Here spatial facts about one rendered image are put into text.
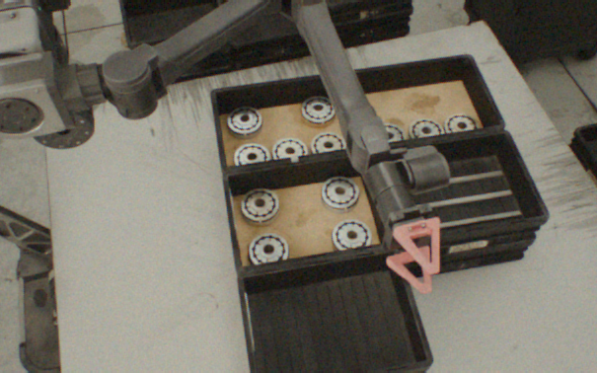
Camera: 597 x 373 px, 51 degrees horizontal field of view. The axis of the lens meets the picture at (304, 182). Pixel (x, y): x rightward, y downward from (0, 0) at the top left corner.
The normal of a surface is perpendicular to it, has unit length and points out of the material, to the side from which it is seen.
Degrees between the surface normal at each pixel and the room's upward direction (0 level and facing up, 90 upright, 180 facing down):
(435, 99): 0
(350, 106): 13
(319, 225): 0
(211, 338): 0
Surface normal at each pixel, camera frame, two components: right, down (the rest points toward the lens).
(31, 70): 0.00, -0.56
